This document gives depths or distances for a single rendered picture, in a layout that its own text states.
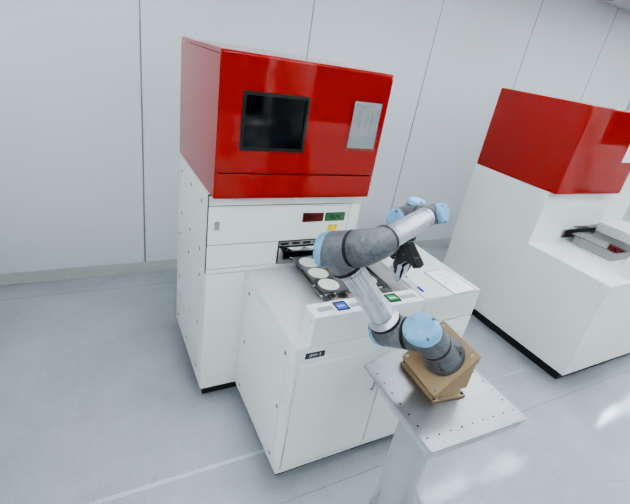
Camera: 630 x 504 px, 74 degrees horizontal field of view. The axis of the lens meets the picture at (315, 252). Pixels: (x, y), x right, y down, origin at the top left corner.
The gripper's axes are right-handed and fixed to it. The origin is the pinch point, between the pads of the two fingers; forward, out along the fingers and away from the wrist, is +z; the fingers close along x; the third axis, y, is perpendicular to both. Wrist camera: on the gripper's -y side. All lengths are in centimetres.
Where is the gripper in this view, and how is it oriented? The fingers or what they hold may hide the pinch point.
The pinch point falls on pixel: (398, 279)
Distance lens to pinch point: 181.0
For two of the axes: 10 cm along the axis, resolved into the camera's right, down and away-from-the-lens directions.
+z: -1.6, 8.9, 4.3
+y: -4.2, -4.6, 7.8
